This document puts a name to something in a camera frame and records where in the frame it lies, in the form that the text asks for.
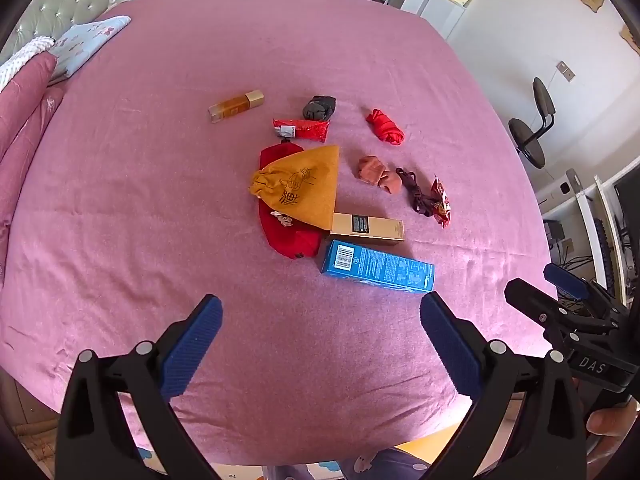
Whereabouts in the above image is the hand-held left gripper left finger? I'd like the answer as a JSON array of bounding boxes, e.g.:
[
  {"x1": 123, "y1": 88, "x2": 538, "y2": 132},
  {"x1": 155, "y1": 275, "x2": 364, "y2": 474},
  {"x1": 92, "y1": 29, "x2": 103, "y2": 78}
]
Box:
[{"x1": 56, "y1": 294, "x2": 223, "y2": 480}]

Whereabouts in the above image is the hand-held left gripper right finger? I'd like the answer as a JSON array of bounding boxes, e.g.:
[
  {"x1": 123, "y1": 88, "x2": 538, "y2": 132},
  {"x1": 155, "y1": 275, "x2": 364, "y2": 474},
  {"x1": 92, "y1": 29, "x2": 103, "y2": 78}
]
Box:
[{"x1": 420, "y1": 291, "x2": 587, "y2": 480}]

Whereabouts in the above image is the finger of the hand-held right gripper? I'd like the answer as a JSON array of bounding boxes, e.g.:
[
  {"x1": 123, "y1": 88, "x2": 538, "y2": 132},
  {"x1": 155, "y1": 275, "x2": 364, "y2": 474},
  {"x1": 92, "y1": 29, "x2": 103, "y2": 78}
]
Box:
[
  {"x1": 543, "y1": 262, "x2": 628, "y2": 318},
  {"x1": 504, "y1": 277, "x2": 623, "y2": 350}
]

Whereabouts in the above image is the blue cardboard box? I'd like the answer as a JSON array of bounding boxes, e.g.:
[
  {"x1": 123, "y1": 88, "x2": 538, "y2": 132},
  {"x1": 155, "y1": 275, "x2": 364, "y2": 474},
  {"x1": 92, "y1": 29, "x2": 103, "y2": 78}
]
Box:
[{"x1": 320, "y1": 239, "x2": 436, "y2": 292}]

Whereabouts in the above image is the red snack wrapper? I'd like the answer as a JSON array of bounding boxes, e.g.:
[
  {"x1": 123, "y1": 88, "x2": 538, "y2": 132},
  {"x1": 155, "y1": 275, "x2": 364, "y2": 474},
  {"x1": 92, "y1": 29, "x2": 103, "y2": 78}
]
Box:
[{"x1": 430, "y1": 175, "x2": 453, "y2": 229}]

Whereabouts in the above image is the gold cardboard box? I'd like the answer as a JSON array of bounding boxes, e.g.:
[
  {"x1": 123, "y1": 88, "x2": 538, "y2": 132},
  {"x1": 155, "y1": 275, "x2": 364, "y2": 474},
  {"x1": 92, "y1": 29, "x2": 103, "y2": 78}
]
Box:
[{"x1": 329, "y1": 212, "x2": 405, "y2": 244}]

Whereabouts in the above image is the red fabric pouch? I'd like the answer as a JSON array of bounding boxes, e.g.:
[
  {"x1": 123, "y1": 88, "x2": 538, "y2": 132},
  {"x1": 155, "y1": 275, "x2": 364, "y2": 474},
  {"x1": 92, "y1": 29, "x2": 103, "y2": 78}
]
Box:
[{"x1": 258, "y1": 142, "x2": 321, "y2": 260}]

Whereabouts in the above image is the dark maroon cord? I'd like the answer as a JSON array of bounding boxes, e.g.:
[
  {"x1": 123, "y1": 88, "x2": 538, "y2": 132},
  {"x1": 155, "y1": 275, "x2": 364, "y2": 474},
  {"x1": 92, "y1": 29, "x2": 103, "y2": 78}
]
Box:
[{"x1": 396, "y1": 167, "x2": 435, "y2": 216}]

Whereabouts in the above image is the orange brown sock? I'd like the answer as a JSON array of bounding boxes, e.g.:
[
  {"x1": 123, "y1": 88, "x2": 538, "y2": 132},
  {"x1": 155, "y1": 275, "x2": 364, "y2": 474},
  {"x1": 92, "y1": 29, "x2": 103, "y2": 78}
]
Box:
[{"x1": 357, "y1": 155, "x2": 402, "y2": 195}]

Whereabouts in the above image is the yellow drawstring bag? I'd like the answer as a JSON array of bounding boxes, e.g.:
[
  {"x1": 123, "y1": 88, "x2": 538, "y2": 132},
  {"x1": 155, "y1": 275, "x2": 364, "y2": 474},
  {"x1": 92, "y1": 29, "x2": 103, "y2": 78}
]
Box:
[{"x1": 249, "y1": 144, "x2": 341, "y2": 229}]

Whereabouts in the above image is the red knotted cloth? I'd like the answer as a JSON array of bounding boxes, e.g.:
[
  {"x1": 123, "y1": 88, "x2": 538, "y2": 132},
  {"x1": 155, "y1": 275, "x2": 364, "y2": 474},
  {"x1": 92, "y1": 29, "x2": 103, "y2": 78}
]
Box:
[{"x1": 366, "y1": 108, "x2": 405, "y2": 147}]

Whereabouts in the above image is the amber bottle with gold cap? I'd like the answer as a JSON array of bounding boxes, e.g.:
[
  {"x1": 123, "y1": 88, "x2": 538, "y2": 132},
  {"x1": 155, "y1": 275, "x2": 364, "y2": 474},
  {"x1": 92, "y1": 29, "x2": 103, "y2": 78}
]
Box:
[{"x1": 208, "y1": 89, "x2": 265, "y2": 124}]

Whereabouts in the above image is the red foil packet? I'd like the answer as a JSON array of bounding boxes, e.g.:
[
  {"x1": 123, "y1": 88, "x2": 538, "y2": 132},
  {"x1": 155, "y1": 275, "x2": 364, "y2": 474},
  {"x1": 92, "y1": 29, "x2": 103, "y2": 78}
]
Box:
[{"x1": 272, "y1": 117, "x2": 331, "y2": 143}]

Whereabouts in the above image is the dark grey sock ball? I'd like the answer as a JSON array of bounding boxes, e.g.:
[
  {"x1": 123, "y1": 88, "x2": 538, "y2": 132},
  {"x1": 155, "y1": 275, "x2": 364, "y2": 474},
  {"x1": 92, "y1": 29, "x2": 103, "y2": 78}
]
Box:
[{"x1": 303, "y1": 94, "x2": 337, "y2": 122}]

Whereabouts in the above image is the person's right hand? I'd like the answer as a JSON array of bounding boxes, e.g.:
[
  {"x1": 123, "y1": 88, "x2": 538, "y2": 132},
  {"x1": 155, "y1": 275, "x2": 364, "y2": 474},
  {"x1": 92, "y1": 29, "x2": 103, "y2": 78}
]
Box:
[{"x1": 586, "y1": 400, "x2": 640, "y2": 457}]

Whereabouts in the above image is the white computer desk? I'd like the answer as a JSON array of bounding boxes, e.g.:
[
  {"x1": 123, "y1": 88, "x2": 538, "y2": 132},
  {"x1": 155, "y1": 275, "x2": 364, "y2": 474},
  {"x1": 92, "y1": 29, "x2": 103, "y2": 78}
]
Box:
[{"x1": 537, "y1": 169, "x2": 640, "y2": 311}]

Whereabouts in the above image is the black monitor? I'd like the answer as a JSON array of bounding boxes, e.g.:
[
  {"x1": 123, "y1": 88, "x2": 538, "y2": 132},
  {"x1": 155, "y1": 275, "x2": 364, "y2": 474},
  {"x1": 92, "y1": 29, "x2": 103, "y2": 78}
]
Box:
[{"x1": 612, "y1": 164, "x2": 640, "y2": 266}]

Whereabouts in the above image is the pink bed sheet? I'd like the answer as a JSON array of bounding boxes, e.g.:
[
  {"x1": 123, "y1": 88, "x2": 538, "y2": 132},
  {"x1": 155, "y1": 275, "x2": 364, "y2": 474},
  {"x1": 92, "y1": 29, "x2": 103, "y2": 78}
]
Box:
[{"x1": 0, "y1": 0, "x2": 561, "y2": 466}]

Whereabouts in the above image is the black office chair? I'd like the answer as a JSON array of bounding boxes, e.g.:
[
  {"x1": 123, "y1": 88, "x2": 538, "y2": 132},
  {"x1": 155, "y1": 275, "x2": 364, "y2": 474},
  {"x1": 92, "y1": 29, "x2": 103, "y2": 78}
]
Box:
[{"x1": 508, "y1": 77, "x2": 557, "y2": 170}]

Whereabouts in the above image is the cloud print play mat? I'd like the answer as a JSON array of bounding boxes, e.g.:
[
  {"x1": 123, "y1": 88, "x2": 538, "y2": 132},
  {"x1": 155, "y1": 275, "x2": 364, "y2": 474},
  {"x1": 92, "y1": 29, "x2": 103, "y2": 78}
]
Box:
[{"x1": 135, "y1": 422, "x2": 453, "y2": 480}]

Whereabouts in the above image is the pink quilt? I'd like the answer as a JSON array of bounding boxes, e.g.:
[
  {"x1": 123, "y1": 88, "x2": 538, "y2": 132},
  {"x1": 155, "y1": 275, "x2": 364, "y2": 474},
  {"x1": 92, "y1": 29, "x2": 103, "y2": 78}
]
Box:
[{"x1": 0, "y1": 52, "x2": 65, "y2": 261}]

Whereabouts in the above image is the white shelf unit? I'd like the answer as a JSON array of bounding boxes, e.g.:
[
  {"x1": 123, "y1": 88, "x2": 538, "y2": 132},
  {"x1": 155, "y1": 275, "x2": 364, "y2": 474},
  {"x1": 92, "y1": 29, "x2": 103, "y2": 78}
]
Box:
[{"x1": 419, "y1": 0, "x2": 497, "y2": 43}]

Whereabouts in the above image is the light blue printed pillow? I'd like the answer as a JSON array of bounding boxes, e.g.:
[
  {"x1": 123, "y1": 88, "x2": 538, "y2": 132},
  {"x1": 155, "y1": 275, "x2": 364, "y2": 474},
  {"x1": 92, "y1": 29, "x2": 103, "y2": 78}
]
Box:
[{"x1": 49, "y1": 15, "x2": 132, "y2": 84}]

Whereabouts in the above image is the white knit cloth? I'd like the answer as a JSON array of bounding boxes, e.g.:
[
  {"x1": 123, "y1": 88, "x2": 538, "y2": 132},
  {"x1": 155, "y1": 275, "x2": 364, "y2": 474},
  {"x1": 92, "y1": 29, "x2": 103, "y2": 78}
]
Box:
[{"x1": 0, "y1": 35, "x2": 56, "y2": 89}]

